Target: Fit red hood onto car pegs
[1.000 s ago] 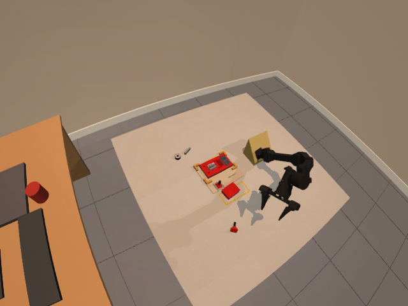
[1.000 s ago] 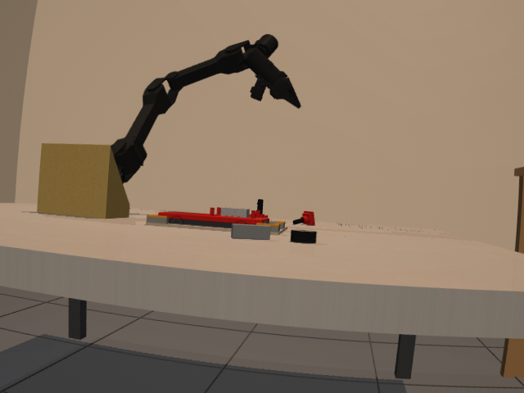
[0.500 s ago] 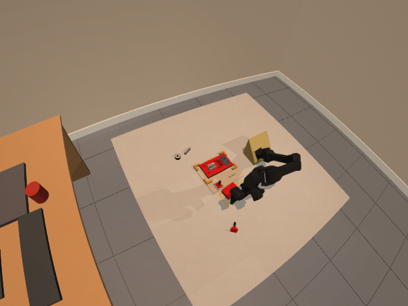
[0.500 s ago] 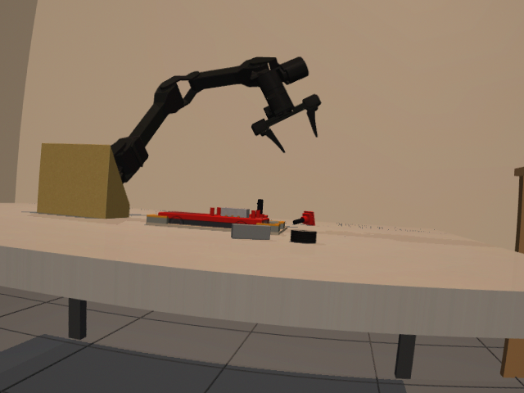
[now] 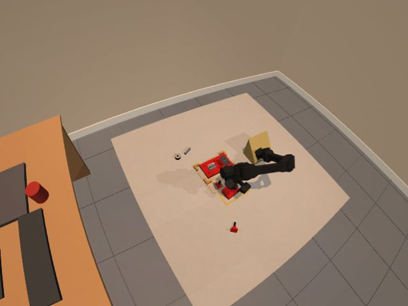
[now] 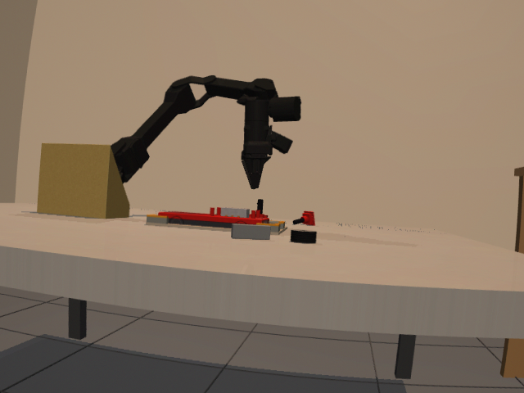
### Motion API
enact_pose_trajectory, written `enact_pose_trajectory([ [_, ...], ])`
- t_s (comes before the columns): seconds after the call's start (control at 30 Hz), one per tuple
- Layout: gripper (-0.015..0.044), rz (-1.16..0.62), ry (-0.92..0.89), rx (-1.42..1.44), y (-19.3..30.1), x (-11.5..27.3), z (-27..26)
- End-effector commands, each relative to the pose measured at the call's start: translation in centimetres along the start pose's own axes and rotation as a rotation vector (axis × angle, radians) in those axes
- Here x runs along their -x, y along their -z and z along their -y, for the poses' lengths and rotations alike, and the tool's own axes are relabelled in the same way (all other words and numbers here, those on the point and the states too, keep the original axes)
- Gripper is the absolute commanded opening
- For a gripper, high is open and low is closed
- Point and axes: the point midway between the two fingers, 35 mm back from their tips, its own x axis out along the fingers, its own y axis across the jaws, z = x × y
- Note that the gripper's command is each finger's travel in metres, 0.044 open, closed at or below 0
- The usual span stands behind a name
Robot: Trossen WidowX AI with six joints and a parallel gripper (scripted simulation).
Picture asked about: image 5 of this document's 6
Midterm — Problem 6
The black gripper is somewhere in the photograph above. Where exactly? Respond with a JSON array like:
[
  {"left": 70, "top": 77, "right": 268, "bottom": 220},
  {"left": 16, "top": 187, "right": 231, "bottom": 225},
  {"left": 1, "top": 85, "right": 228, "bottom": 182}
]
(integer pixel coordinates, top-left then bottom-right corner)
[{"left": 237, "top": 180, "right": 251, "bottom": 194}]

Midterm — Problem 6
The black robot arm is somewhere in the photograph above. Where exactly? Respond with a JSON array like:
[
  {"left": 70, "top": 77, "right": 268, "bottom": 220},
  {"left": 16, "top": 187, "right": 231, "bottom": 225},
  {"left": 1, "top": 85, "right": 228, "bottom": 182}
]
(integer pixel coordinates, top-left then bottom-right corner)
[{"left": 220, "top": 147, "right": 295, "bottom": 190}]

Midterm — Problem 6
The red hood shell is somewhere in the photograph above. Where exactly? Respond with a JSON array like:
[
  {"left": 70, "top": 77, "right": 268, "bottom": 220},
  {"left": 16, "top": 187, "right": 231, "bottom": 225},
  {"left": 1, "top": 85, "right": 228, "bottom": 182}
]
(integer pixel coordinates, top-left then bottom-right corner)
[{"left": 222, "top": 186, "right": 239, "bottom": 199}]

